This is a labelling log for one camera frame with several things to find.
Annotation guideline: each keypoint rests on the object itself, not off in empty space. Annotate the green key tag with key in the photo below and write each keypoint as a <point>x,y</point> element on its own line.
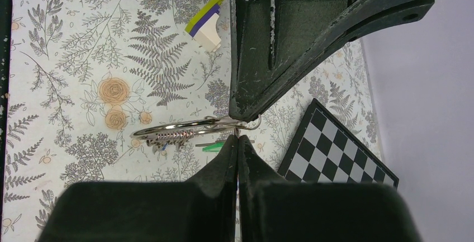
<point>214,147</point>

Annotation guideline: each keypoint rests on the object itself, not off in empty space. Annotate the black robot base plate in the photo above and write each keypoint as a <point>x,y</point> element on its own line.
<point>6,20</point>

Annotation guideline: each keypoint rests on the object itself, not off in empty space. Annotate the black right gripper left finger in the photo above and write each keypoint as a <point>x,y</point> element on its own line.
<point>202,208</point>

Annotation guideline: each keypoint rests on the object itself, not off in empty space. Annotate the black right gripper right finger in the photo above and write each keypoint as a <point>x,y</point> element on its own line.
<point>274,209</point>

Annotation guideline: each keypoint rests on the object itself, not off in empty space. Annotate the black and white chessboard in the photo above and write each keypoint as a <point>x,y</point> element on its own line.
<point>324,150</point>

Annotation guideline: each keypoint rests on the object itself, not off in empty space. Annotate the floral patterned table mat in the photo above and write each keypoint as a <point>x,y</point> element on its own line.
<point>84,75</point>

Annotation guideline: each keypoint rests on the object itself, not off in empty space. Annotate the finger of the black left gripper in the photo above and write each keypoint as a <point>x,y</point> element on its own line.
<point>274,43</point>
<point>363,17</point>

